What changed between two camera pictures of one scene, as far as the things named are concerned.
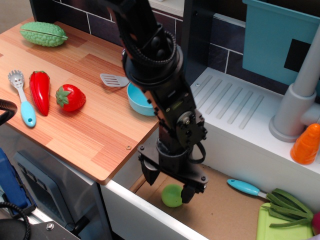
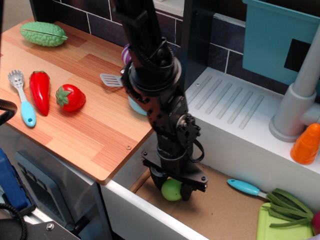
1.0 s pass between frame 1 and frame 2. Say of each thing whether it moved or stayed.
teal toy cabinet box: stayed
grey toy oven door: stayed
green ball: moved
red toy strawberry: stayed
